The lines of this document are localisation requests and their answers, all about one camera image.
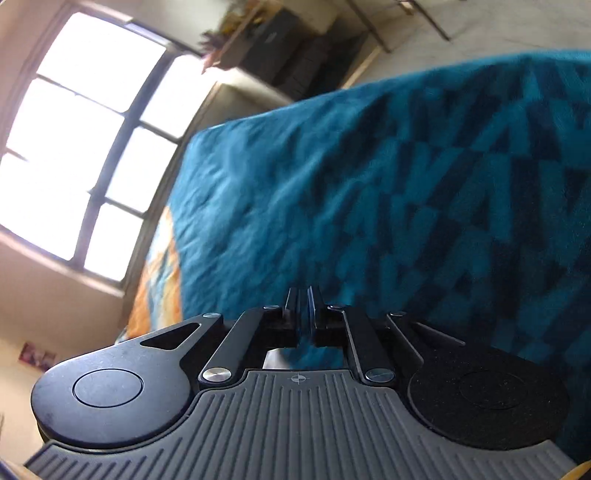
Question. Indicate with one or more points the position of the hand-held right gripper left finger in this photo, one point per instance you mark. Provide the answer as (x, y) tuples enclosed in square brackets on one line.
[(291, 310)]

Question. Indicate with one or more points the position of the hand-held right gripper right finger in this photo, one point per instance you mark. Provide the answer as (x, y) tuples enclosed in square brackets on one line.
[(316, 314)]

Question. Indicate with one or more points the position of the orange printed blanket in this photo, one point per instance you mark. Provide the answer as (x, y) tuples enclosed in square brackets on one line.
[(159, 281)]

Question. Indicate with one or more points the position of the teal patterned blanket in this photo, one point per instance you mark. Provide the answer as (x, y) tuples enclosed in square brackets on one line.
[(369, 184)]

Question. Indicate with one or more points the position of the wooden shelf unit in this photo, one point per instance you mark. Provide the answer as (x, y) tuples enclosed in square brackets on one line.
[(332, 55)]

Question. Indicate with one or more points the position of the dark storage box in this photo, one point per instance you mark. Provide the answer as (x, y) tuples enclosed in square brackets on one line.
[(281, 41)]

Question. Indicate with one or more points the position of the window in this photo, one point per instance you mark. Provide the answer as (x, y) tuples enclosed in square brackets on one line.
[(83, 138)]

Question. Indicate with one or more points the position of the purple wall picture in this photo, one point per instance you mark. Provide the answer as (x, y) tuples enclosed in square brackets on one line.
[(36, 356)]

